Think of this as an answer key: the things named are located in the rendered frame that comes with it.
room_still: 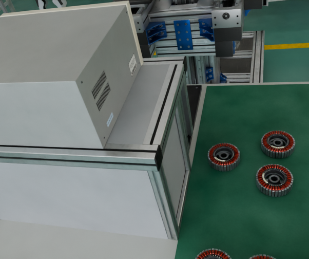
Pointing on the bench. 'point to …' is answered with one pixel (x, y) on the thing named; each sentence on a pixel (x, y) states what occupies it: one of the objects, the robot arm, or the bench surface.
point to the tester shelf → (119, 126)
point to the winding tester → (58, 75)
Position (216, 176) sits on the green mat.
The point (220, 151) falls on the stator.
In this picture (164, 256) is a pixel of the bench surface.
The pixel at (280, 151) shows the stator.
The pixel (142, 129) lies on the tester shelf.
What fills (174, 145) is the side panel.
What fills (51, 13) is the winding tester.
